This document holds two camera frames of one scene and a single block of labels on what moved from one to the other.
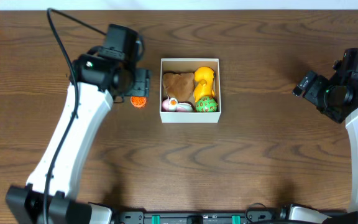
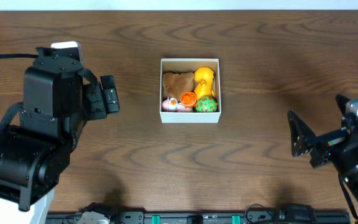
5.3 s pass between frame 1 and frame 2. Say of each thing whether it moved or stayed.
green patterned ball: stayed
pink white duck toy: stayed
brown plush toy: stayed
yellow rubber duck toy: stayed
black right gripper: moved
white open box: stayed
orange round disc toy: moved
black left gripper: moved
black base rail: stayed
